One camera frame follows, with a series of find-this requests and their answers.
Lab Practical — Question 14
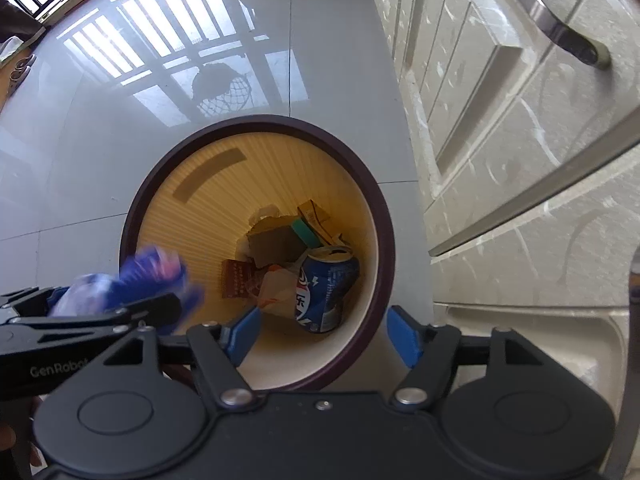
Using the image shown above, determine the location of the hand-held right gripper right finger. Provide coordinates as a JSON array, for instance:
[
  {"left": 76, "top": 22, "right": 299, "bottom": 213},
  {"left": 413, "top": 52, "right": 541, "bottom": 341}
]
[{"left": 385, "top": 304, "right": 547, "bottom": 409}]

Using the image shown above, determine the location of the brown cardboard piece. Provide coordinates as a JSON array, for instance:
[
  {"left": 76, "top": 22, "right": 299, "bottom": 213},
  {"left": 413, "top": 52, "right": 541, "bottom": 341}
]
[{"left": 248, "top": 226, "right": 309, "bottom": 269}]

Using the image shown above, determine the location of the small brown paper box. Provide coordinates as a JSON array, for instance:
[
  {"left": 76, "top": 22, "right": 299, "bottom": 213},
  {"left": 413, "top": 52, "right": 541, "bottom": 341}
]
[{"left": 298, "top": 200, "right": 334, "bottom": 244}]

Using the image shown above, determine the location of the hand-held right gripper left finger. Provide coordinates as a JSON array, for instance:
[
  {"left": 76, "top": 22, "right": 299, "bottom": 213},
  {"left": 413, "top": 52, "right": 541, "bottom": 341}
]
[{"left": 101, "top": 304, "right": 264, "bottom": 407}]

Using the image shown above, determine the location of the blue floral plastic wrapper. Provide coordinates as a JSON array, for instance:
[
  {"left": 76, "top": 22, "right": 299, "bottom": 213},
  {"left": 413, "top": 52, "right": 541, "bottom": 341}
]
[{"left": 49, "top": 244, "right": 204, "bottom": 322}]

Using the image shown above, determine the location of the red snack packet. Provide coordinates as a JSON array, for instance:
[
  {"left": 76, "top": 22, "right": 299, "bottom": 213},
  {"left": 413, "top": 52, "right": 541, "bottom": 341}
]
[{"left": 221, "top": 258, "right": 262, "bottom": 301}]

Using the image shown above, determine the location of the yellow bin with brown rim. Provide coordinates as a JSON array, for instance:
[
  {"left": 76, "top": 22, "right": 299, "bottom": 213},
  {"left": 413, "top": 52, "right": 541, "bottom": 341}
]
[{"left": 119, "top": 115, "right": 396, "bottom": 393}]

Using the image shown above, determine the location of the blue drink can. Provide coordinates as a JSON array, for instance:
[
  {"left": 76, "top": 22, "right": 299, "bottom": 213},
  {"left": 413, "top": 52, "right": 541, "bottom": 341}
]
[{"left": 292, "top": 246, "right": 361, "bottom": 334}]

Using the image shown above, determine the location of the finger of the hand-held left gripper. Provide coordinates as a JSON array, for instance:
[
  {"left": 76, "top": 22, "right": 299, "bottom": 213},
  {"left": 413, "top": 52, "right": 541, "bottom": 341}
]
[
  {"left": 0, "top": 291, "right": 184, "bottom": 344},
  {"left": 0, "top": 286, "right": 71, "bottom": 312}
]

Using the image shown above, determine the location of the brown curtain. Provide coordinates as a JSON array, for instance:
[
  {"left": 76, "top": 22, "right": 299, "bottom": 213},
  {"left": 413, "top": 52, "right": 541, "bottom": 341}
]
[{"left": 0, "top": 0, "right": 47, "bottom": 41}]

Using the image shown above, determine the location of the cream patterned cabinet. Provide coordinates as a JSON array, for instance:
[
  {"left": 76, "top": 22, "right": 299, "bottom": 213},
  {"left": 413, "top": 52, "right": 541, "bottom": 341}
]
[{"left": 357, "top": 0, "right": 640, "bottom": 480}]

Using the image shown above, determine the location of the pair of shoes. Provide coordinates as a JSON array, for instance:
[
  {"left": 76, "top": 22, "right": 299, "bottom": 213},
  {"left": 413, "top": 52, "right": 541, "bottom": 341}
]
[{"left": 9, "top": 54, "right": 39, "bottom": 84}]

